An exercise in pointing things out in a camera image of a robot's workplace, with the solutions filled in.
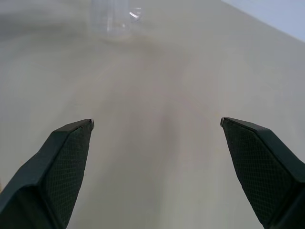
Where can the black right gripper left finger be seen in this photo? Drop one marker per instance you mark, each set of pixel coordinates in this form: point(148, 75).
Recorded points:
point(47, 176)

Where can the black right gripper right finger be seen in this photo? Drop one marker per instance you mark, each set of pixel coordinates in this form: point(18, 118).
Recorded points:
point(262, 171)

